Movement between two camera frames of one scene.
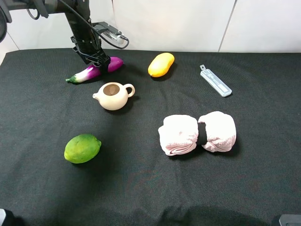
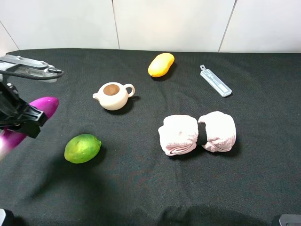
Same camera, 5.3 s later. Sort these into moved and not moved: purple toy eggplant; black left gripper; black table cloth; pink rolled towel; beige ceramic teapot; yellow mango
Moved: purple toy eggplant; black left gripper
Not moved: black table cloth; beige ceramic teapot; yellow mango; pink rolled towel
